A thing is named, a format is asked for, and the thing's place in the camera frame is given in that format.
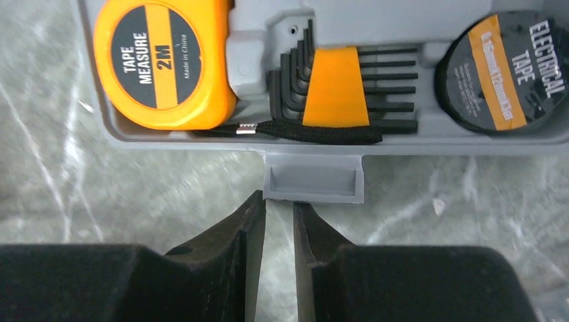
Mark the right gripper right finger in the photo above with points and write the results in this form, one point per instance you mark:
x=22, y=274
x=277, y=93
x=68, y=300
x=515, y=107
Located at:
x=321, y=290

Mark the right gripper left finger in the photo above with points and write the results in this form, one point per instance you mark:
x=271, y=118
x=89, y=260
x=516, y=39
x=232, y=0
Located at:
x=224, y=264

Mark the grey tool case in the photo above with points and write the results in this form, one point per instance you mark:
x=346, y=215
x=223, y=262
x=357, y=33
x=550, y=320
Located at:
x=260, y=31

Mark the black hex key set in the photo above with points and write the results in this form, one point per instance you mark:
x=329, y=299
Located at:
x=331, y=96

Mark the yellow tape measure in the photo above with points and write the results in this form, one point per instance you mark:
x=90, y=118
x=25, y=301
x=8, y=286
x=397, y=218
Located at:
x=162, y=64

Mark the black electrical tape roll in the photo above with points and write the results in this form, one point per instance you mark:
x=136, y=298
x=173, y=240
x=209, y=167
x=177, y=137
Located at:
x=508, y=72

